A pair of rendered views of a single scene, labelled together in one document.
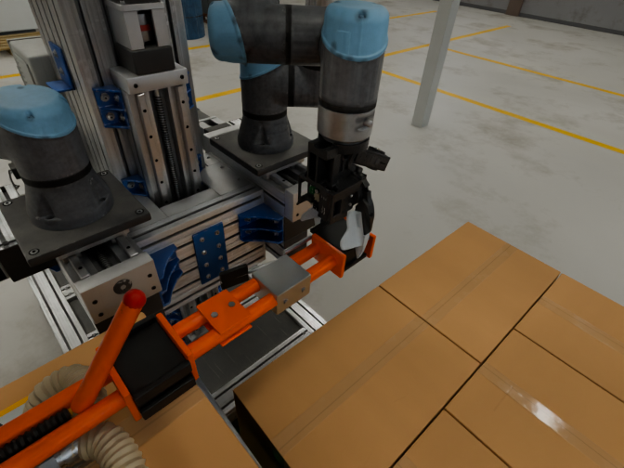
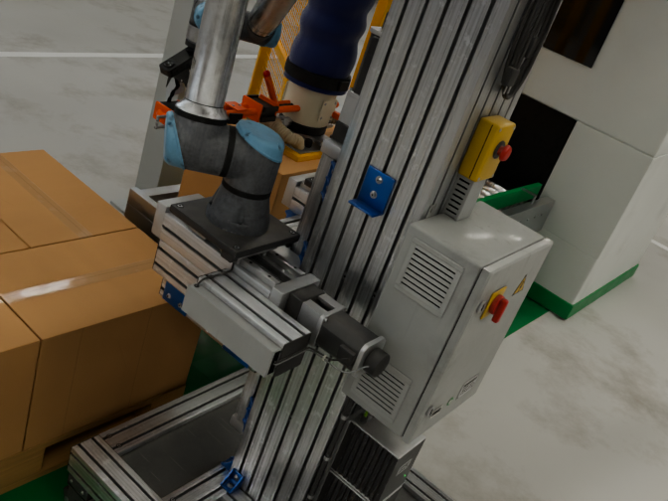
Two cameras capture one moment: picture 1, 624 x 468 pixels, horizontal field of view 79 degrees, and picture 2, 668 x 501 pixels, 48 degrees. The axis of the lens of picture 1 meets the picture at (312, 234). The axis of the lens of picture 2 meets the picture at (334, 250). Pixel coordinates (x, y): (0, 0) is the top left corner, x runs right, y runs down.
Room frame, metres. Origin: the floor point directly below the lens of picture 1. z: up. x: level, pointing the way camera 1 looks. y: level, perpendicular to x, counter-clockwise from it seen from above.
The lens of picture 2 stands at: (2.54, -0.03, 1.83)
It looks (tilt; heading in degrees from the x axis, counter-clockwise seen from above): 27 degrees down; 165
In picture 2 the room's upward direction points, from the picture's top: 20 degrees clockwise
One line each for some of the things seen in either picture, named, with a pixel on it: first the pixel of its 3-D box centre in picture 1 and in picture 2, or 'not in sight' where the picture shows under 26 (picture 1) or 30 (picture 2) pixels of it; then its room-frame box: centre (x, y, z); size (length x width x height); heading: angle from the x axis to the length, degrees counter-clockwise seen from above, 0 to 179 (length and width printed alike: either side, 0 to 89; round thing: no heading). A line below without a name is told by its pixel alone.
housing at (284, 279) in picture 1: (281, 283); not in sight; (0.40, 0.04, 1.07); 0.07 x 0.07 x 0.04; 46
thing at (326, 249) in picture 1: (343, 245); (174, 113); (0.50, -0.06, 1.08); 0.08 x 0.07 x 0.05; 136
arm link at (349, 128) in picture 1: (346, 120); (200, 34); (0.49, -0.04, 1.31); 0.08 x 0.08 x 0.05
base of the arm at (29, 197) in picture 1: (64, 187); not in sight; (0.61, 0.49, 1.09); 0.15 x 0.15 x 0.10
